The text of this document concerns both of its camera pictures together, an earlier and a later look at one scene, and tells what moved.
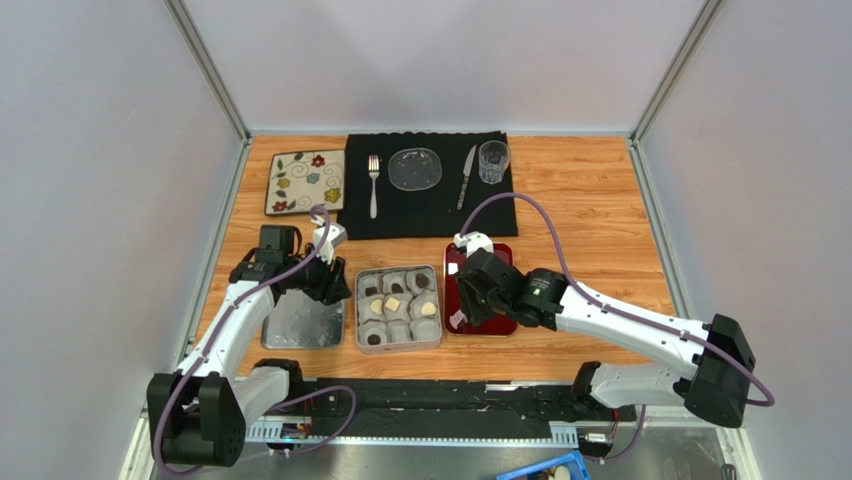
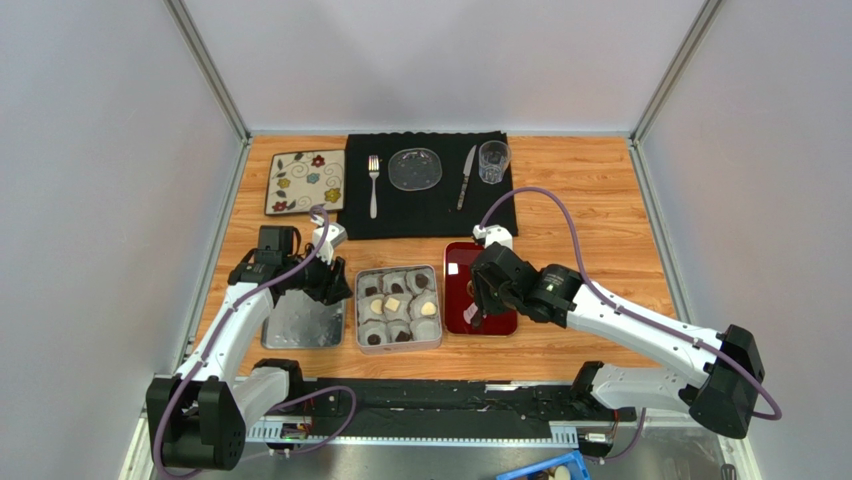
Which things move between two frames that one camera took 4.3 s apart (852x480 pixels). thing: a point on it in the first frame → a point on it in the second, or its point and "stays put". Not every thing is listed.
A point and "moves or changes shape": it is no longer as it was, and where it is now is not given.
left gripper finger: [319, 286] stays put
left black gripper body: [317, 265] stays put
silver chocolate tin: [397, 309] stays put
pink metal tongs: [456, 318] moves or changes shape
